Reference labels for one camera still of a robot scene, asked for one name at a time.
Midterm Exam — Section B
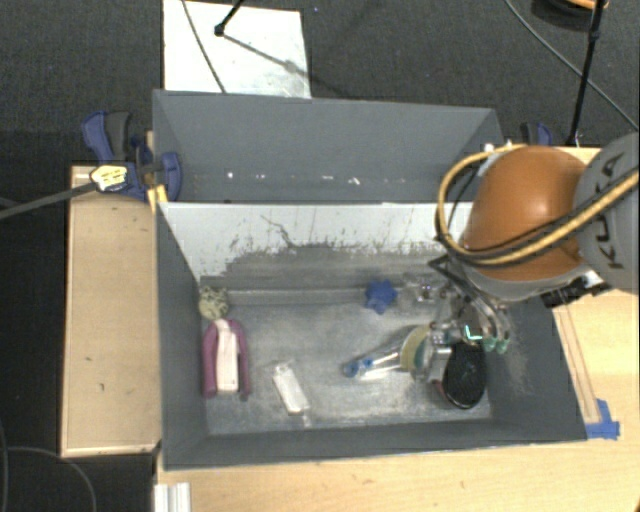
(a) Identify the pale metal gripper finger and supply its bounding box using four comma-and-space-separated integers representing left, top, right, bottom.
358, 346, 452, 384
355, 325, 450, 369

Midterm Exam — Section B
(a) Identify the pale yellow tape roll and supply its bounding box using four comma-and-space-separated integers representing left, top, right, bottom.
401, 324, 433, 377

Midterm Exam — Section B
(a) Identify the black oval case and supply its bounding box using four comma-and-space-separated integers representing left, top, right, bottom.
441, 341, 489, 411

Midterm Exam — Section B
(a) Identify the small blue plastic piece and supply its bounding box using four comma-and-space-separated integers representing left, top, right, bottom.
342, 357, 376, 380

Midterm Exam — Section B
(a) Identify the blue star-shaped toy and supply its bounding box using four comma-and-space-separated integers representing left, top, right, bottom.
363, 279, 400, 316

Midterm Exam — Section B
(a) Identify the clear glass thing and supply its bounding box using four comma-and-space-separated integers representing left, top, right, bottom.
401, 271, 447, 305

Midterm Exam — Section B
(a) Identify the grey metal bin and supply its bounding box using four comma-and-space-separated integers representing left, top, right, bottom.
151, 88, 589, 471

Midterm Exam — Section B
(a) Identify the white flat plastic piece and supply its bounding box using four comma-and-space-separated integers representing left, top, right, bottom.
271, 361, 312, 416

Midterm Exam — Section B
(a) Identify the toy figure in purple coat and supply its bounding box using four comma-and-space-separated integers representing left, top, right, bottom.
198, 284, 253, 402

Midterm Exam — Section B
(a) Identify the pale wood board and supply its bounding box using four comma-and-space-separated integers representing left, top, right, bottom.
59, 164, 164, 459

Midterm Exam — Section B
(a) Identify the black cylinder on white bracket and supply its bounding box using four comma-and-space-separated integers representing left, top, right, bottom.
541, 271, 607, 309

